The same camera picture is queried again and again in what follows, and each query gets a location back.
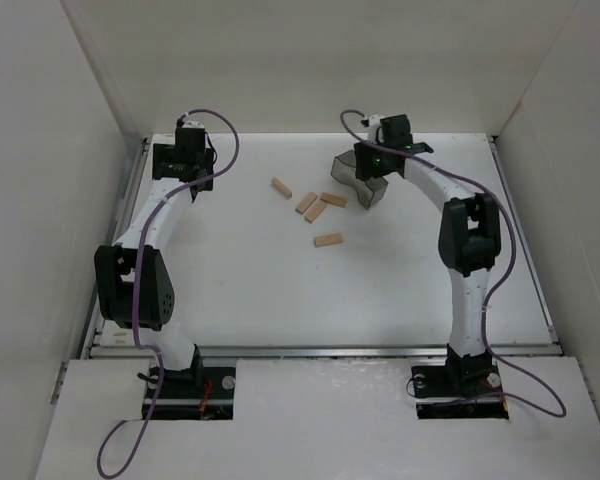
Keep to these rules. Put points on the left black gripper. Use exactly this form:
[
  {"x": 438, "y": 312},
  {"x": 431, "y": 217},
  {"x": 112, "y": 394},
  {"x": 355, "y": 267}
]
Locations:
[{"x": 162, "y": 154}]

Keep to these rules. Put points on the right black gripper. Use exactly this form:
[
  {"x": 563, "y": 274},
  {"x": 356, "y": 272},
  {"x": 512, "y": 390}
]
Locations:
[{"x": 423, "y": 148}]

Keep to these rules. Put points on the dark transparent plastic bin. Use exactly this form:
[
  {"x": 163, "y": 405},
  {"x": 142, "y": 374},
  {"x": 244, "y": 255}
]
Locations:
[{"x": 368, "y": 192}]

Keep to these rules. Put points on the wood block three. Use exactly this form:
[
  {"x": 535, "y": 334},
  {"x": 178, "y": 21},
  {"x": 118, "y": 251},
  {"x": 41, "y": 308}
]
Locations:
[{"x": 334, "y": 200}]

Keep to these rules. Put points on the wood block one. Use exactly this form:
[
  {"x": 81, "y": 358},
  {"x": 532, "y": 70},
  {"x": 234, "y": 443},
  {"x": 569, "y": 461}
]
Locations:
[{"x": 282, "y": 188}]

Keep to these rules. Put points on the wood block four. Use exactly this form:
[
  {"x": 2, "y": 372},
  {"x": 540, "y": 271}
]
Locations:
[{"x": 315, "y": 211}]

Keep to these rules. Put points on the wood block two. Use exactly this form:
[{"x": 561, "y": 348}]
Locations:
[{"x": 306, "y": 203}]

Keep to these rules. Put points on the wood block five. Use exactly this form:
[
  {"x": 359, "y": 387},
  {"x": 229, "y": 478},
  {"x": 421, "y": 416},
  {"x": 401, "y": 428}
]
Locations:
[{"x": 328, "y": 240}]

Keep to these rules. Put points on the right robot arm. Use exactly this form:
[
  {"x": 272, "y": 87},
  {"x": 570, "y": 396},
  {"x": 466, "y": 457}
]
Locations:
[{"x": 469, "y": 241}]

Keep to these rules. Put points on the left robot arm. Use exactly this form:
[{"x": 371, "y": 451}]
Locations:
[{"x": 137, "y": 255}]

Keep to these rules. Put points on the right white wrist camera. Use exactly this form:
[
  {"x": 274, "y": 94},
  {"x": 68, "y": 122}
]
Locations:
[{"x": 373, "y": 128}]

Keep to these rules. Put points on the aluminium front rail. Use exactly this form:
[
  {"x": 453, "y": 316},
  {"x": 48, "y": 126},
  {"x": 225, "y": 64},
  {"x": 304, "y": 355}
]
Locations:
[{"x": 303, "y": 352}]

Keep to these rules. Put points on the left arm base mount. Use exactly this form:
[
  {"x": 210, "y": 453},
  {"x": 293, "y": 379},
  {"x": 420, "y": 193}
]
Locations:
[{"x": 205, "y": 395}]

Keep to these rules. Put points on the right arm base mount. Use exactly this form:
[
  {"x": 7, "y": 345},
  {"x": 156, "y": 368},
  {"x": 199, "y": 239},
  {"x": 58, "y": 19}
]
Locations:
[{"x": 439, "y": 397}]

